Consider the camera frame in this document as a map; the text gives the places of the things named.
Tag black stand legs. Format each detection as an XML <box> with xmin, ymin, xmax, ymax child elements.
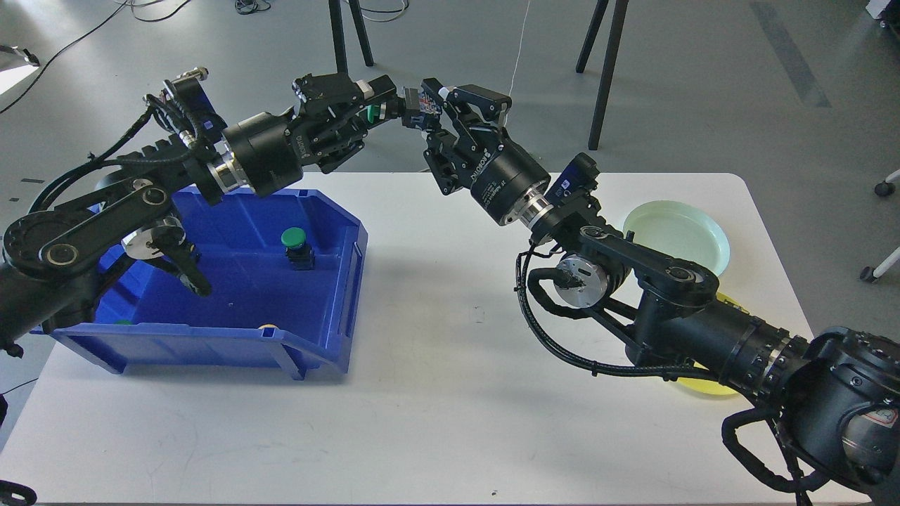
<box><xmin>327</xmin><ymin>0</ymin><xmax>375</xmax><ymax>74</ymax></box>
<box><xmin>575</xmin><ymin>1</ymin><xmax>630</xmax><ymax>150</ymax></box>

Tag blue plastic bin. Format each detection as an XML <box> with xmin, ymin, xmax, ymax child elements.
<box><xmin>52</xmin><ymin>187</ymin><xmax>368</xmax><ymax>380</ymax></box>

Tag pale green plate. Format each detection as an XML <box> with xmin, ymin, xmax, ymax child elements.
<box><xmin>622</xmin><ymin>200</ymin><xmax>731</xmax><ymax>276</ymax></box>

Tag white cable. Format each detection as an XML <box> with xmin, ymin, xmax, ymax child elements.
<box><xmin>508</xmin><ymin>0</ymin><xmax>532</xmax><ymax>82</ymax></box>

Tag black stand legs right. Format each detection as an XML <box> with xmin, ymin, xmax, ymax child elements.
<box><xmin>575</xmin><ymin>1</ymin><xmax>630</xmax><ymax>150</ymax></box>

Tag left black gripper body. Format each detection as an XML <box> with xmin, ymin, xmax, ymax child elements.
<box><xmin>210</xmin><ymin>100</ymin><xmax>363</xmax><ymax>197</ymax></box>

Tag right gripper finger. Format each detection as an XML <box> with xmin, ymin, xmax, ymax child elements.
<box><xmin>446</xmin><ymin>84</ymin><xmax>513</xmax><ymax>138</ymax></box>
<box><xmin>419</xmin><ymin>77</ymin><xmax>460</xmax><ymax>153</ymax></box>

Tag black stand legs left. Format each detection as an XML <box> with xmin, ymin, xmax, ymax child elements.
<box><xmin>327</xmin><ymin>0</ymin><xmax>375</xmax><ymax>74</ymax></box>

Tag yellow plate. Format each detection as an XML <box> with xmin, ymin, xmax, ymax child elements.
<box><xmin>677</xmin><ymin>292</ymin><xmax>749</xmax><ymax>397</ymax></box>

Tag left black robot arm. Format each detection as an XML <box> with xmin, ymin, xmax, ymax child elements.
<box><xmin>2</xmin><ymin>67</ymin><xmax>397</xmax><ymax>358</ymax></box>

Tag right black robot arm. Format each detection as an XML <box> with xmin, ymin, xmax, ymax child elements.
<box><xmin>401</xmin><ymin>78</ymin><xmax>899</xmax><ymax>505</ymax></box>

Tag black floor cable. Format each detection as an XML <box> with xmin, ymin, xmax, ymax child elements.
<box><xmin>0</xmin><ymin>0</ymin><xmax>194</xmax><ymax>117</ymax></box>

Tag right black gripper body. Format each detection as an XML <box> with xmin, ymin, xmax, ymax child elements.
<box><xmin>423</xmin><ymin>125</ymin><xmax>553</xmax><ymax>227</ymax></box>

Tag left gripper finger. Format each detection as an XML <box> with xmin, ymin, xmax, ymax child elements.
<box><xmin>311</xmin><ymin>119</ymin><xmax>368</xmax><ymax>175</ymax></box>
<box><xmin>292</xmin><ymin>72</ymin><xmax>397</xmax><ymax>119</ymax></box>

